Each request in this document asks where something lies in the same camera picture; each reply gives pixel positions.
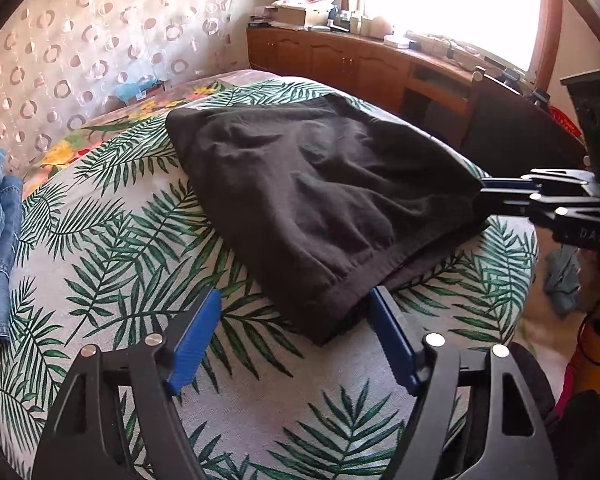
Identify blue jeans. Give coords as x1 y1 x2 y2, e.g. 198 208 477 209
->
0 147 25 356

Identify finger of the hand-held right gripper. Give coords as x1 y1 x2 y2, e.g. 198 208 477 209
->
479 190 600 222
480 169 599 193

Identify wooden cabinet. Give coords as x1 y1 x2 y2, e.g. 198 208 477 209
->
246 26 487 147

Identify black pants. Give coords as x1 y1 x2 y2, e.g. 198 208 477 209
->
166 92 491 347

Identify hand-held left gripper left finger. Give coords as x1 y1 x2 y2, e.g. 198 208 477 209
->
31 288 223 480

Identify circle pattern curtain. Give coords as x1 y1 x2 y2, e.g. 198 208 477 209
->
0 0 253 173

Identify red bag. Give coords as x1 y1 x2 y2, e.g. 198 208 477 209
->
550 106 582 137

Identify dark chair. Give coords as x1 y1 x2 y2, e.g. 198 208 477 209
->
461 66 587 182

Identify window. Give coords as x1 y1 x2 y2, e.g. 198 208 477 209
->
349 0 548 75

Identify leaf print bedsheet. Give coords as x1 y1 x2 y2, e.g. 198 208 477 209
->
0 76 540 480

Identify blue cloth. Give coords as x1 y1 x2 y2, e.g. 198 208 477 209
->
544 249 582 318

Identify blue tissue pack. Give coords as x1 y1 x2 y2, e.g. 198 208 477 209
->
116 75 165 107

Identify floral blanket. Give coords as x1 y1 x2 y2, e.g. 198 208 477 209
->
22 69 281 201

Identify person's body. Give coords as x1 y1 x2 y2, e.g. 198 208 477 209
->
554 260 600 480

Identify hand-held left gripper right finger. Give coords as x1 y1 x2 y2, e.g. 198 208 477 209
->
367 286 557 480

